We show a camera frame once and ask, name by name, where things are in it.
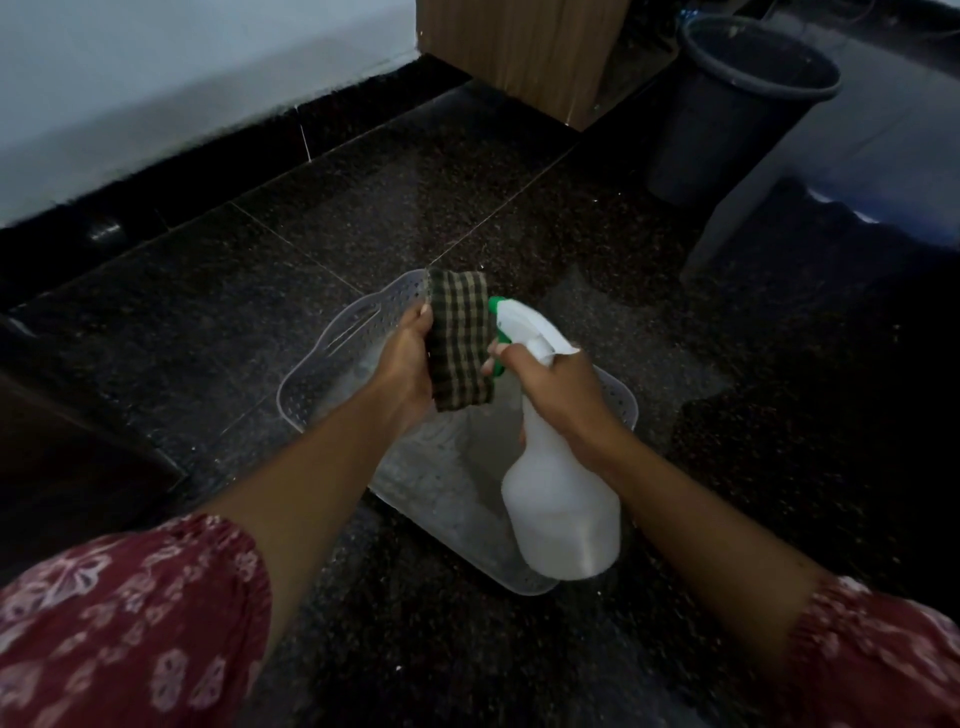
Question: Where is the person's right hand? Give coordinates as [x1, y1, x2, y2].
[483, 341, 617, 471]

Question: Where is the person's left hand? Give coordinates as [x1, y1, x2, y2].
[371, 302, 437, 437]

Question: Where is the checked green cloth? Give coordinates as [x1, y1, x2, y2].
[425, 267, 498, 413]

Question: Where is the white spray bottle green nozzle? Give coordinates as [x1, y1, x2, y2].
[487, 296, 624, 583]

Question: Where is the dark brown wooden cabinet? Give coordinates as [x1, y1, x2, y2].
[0, 314, 189, 586]

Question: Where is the person's left forearm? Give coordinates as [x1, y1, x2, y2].
[202, 389, 408, 676]

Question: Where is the person's right forearm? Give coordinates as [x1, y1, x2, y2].
[592, 427, 835, 676]

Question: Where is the grey perforated plastic basket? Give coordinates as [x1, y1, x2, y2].
[275, 268, 640, 598]

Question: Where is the dark grey waste bin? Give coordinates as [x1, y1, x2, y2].
[648, 14, 843, 208]

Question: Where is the brown wooden furniture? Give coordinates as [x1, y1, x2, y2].
[416, 0, 631, 133]

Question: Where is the red floral garment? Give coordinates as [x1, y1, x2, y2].
[0, 513, 960, 728]

